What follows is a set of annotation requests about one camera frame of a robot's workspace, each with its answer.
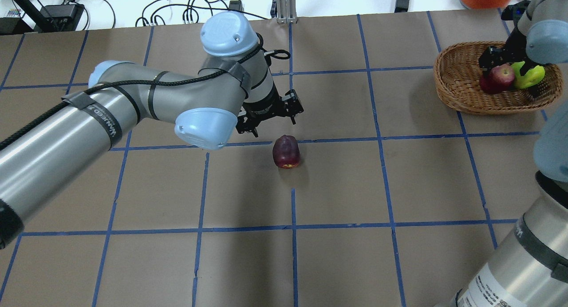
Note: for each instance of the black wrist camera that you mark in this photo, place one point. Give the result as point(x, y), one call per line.
point(514, 12)

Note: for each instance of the red yellow apple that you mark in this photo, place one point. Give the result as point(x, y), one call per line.
point(502, 77)

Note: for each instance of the aluminium frame post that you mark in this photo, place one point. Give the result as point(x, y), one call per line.
point(284, 11)

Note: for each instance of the woven wicker basket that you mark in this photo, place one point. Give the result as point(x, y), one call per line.
point(457, 74)

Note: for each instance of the dark red apple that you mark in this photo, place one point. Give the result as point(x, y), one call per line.
point(286, 152)

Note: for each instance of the black power adapter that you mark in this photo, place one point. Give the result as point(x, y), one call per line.
point(402, 5)

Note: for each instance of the green apple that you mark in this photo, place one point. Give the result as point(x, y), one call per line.
point(532, 76)

